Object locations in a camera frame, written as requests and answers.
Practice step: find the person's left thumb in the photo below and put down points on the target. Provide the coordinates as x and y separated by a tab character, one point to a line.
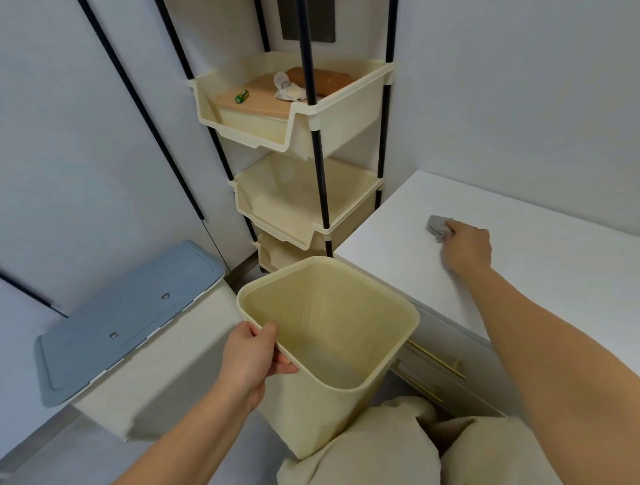
267	337

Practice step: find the person's left forearm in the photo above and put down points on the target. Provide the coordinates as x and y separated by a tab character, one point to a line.
200	442

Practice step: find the person's right forearm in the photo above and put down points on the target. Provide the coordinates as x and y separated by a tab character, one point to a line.
550	359

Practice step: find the cream trash can blue lid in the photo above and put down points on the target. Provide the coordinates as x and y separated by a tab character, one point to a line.
125	310

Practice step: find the grey paper wad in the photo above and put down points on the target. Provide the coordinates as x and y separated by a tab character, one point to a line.
436	225

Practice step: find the white crumpled wrapper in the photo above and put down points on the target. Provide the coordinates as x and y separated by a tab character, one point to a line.
287	89

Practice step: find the brown oblong pouch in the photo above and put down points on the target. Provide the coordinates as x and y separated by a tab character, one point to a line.
327	80

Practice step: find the green battery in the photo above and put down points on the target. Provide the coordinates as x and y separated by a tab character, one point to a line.
242	96

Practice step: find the dark grey wall panel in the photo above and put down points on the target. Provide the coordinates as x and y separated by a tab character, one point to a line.
320	20

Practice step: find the beige trousers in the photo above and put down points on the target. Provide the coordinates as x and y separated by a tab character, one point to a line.
380	444

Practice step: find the empty cream rack tray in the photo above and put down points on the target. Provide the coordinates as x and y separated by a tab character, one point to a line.
280	197
275	255

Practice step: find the person's left hand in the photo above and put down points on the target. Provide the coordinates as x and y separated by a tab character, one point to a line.
245	359

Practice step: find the person's right hand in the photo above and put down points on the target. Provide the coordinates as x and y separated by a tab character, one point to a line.
467	250

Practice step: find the black pole shelf rack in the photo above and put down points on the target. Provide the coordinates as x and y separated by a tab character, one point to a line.
306	60

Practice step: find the cream plastic waste bin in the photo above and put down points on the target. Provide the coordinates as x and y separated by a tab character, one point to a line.
325	320

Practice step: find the person's right fingers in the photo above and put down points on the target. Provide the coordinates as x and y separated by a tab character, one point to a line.
467	230

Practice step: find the cream rack tray with items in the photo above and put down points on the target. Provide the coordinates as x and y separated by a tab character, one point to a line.
260	127

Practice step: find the white drawer cabinet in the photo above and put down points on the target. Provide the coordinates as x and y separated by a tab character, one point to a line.
550	240

